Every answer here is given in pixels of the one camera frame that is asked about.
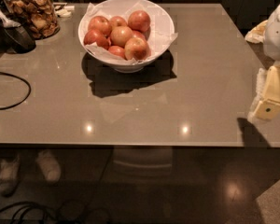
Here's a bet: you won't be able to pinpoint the yellow cloth at table edge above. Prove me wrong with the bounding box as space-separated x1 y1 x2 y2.
245 21 268 44

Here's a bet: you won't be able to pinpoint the right white shoe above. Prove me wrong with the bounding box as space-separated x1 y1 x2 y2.
36 150 61 184

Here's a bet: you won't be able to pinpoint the white paper bowl liner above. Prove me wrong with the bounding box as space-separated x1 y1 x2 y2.
83 2 179 65

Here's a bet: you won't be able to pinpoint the small white items on table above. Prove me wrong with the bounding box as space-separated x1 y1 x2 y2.
54 3 75 18

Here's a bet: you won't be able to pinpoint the glass jar of dried chips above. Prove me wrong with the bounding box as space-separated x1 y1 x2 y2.
4 0 60 39

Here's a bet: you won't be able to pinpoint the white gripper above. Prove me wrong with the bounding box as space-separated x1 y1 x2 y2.
247 4 280 122

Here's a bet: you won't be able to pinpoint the black cables on floor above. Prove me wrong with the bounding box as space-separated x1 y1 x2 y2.
0 199 113 224

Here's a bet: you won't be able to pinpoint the white shoe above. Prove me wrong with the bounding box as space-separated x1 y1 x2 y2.
36 150 61 184
0 155 21 197

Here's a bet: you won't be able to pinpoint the yellowish red apple centre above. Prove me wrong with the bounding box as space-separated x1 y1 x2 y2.
110 26 133 47

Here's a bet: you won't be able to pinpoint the red apple right hidden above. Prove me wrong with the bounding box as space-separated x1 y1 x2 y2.
132 30 147 41

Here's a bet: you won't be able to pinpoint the left white shoe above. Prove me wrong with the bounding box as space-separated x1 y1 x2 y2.
0 155 21 197

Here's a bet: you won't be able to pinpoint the black cable on table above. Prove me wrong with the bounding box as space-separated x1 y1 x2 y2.
0 70 33 111

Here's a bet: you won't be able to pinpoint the black round appliance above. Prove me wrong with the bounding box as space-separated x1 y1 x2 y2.
4 26 36 53

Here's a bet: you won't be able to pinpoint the white spoon handle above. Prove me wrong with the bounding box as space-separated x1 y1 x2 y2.
0 9 21 28

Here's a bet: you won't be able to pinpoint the white ceramic bowl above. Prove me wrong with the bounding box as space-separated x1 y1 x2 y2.
77 0 175 74

